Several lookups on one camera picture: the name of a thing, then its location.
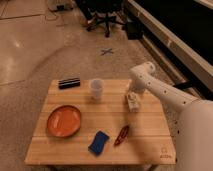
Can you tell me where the white bottle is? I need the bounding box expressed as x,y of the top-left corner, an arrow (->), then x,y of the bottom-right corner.
126,92 -> 140,112

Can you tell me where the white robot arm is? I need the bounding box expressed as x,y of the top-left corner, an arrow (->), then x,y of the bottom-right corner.
130,62 -> 213,171

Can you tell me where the orange ceramic bowl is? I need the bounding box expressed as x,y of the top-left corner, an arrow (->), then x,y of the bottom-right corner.
46,105 -> 81,138

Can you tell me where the translucent plastic cup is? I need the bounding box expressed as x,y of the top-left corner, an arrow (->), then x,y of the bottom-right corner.
89,78 -> 104,100

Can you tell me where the black rectangular eraser block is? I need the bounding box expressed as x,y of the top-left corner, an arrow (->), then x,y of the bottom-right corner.
58,78 -> 80,89

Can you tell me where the wooden table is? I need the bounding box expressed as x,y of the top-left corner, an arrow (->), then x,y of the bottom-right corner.
25,79 -> 176,165

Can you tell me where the red chili pepper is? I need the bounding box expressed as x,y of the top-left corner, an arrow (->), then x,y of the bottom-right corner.
114,125 -> 130,146

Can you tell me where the blue sponge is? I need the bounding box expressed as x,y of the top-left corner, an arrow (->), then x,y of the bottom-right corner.
88,131 -> 110,155

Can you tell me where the black box on floor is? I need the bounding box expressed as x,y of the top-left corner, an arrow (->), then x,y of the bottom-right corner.
125,22 -> 144,40

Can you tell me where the black office chair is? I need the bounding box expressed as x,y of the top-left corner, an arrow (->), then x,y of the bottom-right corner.
75,0 -> 124,37

